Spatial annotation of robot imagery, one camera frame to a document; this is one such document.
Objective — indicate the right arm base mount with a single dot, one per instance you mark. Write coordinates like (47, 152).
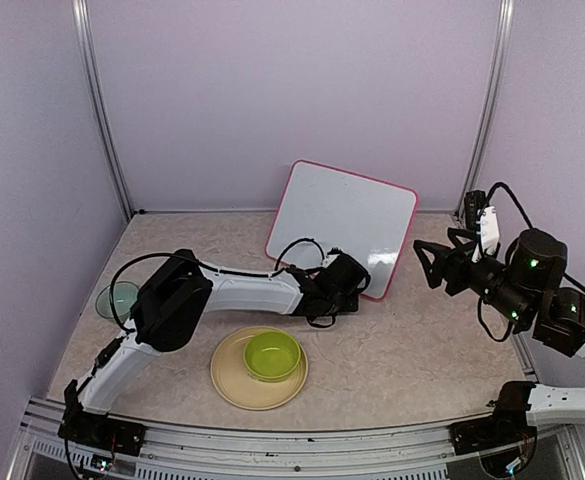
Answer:
(486, 433)

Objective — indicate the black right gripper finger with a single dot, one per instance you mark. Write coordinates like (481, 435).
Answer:
(432, 257)
(462, 238)

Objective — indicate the aluminium front rail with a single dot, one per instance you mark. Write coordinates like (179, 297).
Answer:
(172, 451)

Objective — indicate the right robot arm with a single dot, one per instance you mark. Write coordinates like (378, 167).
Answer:
(558, 395)

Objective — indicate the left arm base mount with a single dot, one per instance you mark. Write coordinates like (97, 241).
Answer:
(104, 433)

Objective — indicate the left aluminium corner post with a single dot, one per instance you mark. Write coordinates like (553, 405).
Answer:
(80, 10)

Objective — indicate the right aluminium corner post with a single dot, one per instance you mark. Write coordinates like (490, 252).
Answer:
(497, 66)

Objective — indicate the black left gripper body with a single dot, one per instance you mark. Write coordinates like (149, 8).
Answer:
(342, 305)

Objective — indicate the beige round plate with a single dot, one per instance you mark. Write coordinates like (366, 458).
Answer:
(239, 387)

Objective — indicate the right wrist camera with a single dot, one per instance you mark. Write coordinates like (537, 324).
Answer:
(481, 220)

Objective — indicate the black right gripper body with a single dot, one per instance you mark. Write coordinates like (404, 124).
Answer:
(508, 298)

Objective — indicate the clear glass bowl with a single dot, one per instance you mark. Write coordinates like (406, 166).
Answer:
(121, 300)

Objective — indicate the aluminium corner post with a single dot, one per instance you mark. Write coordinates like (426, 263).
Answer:
(80, 10)
(497, 66)

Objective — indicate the green plastic bowl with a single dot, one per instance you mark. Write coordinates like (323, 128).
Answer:
(272, 355)

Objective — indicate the pink framed whiteboard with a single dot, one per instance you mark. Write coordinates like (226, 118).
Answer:
(367, 218)

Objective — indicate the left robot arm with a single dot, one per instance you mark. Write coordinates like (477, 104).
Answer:
(172, 301)

